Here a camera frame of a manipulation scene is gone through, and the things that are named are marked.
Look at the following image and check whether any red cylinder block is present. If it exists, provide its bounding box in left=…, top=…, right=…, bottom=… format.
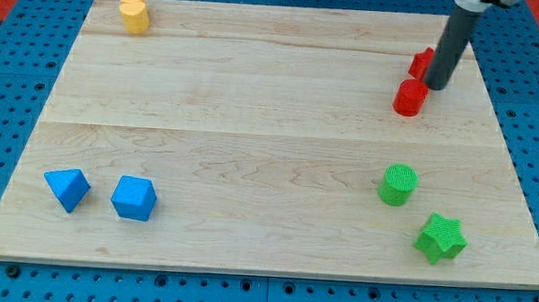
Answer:
left=392, top=79, right=429, bottom=117

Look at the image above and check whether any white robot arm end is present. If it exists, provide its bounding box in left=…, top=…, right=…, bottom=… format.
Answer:
left=454, top=0, right=522, bottom=13

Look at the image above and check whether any red star block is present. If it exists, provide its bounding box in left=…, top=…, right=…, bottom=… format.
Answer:
left=408, top=48, right=435, bottom=80

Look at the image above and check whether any green star block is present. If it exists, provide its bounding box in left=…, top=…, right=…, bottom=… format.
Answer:
left=413, top=211, right=467, bottom=265

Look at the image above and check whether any wooden board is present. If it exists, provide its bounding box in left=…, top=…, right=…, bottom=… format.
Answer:
left=0, top=0, right=539, bottom=290

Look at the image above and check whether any green cylinder block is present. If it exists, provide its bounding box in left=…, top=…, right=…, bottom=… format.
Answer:
left=378, top=164, right=419, bottom=207

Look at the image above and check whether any blue cube block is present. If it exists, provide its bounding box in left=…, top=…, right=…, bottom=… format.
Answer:
left=110, top=175, right=157, bottom=222

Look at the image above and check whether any yellow heart block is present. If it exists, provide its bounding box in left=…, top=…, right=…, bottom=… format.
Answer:
left=119, top=2, right=150, bottom=35

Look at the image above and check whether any blue triangle block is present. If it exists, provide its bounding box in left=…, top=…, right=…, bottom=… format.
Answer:
left=44, top=169, right=90, bottom=213

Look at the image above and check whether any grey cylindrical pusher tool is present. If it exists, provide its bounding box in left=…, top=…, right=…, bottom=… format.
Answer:
left=423, top=5, right=481, bottom=91

